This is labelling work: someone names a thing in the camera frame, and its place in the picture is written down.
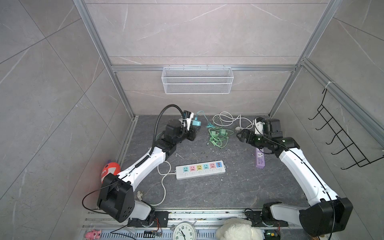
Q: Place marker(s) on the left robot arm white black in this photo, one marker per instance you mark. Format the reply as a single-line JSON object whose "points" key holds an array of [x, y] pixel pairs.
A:
{"points": [[116, 195]]}

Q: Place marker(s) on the pink toy pig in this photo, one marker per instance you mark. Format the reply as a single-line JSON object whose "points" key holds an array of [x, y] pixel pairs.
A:
{"points": [[93, 235]]}

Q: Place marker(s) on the white wire mesh basket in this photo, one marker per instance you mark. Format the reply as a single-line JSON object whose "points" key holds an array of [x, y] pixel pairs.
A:
{"points": [[198, 80]]}

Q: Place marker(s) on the white plush toy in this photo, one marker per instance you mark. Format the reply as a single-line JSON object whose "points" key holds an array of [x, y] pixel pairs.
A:
{"points": [[238, 229]]}

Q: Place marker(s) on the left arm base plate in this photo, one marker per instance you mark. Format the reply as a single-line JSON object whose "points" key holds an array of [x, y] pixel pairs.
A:
{"points": [[156, 218]]}

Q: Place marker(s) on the aluminium front rail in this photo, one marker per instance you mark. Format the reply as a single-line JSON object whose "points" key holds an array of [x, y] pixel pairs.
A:
{"points": [[205, 222]]}

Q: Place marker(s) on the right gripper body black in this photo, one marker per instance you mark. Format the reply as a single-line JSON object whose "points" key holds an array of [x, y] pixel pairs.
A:
{"points": [[258, 140]]}

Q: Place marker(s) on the purple small power strip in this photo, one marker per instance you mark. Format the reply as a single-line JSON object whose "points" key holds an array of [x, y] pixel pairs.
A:
{"points": [[259, 158]]}

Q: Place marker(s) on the white analog clock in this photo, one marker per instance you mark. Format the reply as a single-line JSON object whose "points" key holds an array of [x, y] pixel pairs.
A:
{"points": [[185, 231]]}

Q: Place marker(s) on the white multicolour power strip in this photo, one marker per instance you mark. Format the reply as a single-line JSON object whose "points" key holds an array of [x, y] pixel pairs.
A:
{"points": [[200, 170]]}

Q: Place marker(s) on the red toy vacuum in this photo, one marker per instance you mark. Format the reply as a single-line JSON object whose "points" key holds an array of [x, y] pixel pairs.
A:
{"points": [[110, 168]]}

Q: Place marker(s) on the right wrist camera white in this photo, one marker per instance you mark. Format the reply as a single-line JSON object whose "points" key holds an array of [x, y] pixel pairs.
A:
{"points": [[259, 125]]}

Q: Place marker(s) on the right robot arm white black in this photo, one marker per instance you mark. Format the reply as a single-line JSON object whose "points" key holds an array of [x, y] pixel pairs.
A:
{"points": [[327, 212]]}

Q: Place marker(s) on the black wire hook rack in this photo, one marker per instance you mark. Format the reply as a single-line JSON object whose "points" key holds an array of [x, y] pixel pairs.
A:
{"points": [[340, 134]]}

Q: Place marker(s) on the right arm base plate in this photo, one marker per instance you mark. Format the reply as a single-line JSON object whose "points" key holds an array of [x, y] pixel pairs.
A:
{"points": [[260, 219]]}

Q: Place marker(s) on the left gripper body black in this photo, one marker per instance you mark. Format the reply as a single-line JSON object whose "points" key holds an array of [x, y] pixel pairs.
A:
{"points": [[190, 134]]}

